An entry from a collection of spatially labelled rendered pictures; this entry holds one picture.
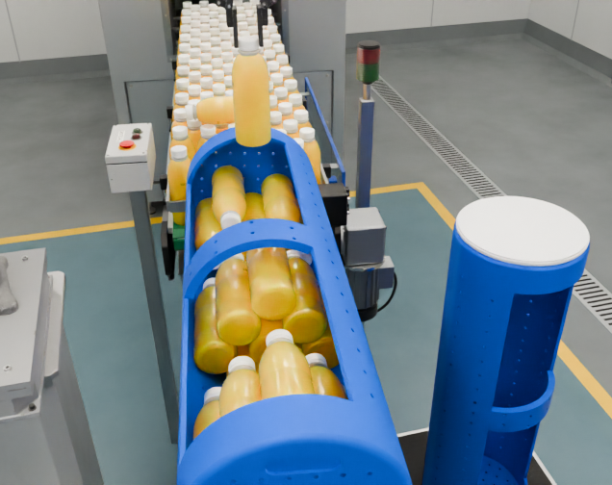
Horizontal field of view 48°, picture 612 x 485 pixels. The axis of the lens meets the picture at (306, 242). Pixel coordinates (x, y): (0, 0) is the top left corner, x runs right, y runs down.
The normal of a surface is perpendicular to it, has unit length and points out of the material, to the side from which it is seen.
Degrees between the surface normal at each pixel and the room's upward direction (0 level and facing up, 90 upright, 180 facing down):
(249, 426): 19
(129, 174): 90
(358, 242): 90
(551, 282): 90
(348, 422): 26
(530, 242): 0
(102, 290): 0
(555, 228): 0
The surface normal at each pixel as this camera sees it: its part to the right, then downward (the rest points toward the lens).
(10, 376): -0.01, -0.84
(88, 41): 0.25, 0.51
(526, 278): -0.13, 0.54
